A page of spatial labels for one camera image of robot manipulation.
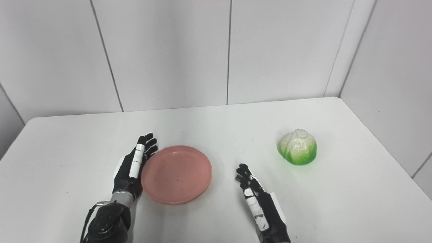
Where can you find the pink round plate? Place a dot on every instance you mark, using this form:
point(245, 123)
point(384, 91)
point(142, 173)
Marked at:
point(177, 173)

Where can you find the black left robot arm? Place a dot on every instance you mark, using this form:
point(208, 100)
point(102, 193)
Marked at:
point(109, 222)

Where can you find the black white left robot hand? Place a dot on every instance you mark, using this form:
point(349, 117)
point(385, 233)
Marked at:
point(125, 175)

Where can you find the green white toy cabbage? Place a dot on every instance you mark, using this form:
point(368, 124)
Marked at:
point(298, 148)

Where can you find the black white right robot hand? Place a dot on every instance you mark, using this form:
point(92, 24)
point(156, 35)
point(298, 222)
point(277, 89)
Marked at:
point(270, 212)

